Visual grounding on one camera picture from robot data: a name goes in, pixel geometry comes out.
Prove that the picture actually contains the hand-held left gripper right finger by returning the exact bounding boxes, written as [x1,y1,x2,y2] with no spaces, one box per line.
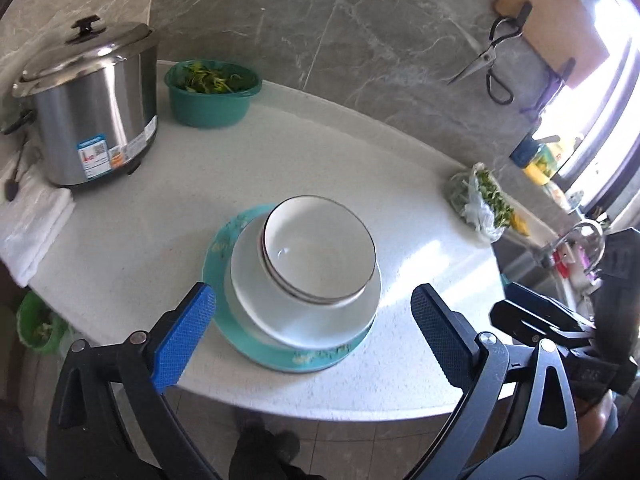
[407,283,581,480]

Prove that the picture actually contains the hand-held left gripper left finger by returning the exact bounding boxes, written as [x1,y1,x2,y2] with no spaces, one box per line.
[46,281,221,480]

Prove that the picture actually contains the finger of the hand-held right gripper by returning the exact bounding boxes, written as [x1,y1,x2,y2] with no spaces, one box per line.
[505,282,594,331]
[489,301,596,354]

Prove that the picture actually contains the teal floral plate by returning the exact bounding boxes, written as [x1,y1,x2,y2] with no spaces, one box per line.
[201,203,376,373]

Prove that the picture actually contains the small white bowl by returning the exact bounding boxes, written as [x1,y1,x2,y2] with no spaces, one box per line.
[257,230,368,306]

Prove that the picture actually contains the large white bowl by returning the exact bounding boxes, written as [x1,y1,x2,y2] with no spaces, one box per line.
[223,215,382,348]

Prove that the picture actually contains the small red-print bowl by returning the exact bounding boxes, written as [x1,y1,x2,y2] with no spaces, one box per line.
[262,195,377,298]

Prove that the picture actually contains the person's right hand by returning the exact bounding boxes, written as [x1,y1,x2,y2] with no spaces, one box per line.
[580,400,619,454]

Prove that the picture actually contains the steel kitchen sink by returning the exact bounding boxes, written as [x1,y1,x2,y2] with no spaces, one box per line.
[492,237,601,311]

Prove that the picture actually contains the chrome faucet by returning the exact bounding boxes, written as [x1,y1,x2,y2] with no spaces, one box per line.
[542,220,606,271]

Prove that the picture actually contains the plastic bag of greens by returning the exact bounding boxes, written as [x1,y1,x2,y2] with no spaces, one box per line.
[445,162,516,245]

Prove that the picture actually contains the person's dark shoe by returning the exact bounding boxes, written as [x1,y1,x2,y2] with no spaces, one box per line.
[232,417,301,480]

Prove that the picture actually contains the green waste bin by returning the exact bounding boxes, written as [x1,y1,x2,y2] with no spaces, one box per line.
[15,291,68,356]

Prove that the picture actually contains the white folded towel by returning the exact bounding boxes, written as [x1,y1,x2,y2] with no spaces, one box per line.
[0,157,76,288]

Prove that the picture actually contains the dark framed window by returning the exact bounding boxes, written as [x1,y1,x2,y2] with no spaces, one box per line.
[540,0,640,211]

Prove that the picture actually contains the dark spoon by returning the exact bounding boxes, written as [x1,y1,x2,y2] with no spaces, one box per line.
[4,132,28,203]

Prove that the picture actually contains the green bowl of greens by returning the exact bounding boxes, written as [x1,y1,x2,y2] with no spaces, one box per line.
[164,59,263,128]

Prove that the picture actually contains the stainless steel rice cooker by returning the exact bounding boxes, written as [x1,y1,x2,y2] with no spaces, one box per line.
[2,16,160,190]

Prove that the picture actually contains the wooden cutting board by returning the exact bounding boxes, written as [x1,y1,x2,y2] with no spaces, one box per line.
[492,0,611,88]

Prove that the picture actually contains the black-handled kitchen scissors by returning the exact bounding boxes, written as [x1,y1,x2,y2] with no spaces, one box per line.
[447,16,523,106]

